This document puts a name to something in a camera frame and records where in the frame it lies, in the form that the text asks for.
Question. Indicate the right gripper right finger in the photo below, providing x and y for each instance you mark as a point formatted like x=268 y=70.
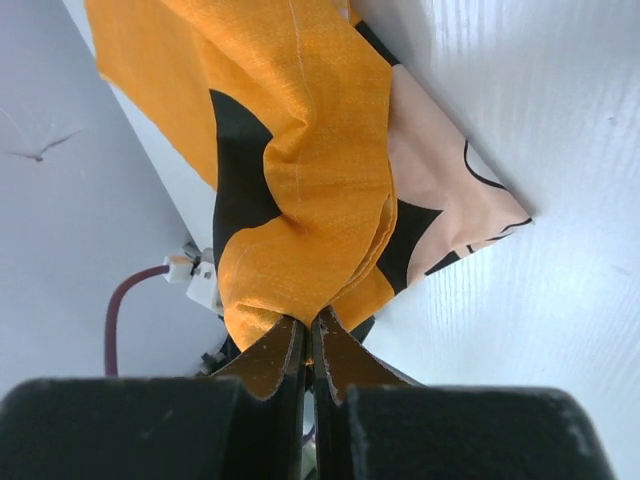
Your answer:
x=341 y=368

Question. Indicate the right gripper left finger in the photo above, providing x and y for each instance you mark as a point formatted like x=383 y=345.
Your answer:
x=264 y=436

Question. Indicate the orange Mickey Mouse cloth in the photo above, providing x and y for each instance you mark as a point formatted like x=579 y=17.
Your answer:
x=339 y=181

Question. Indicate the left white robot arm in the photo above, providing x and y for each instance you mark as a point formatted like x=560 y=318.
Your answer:
x=196 y=268

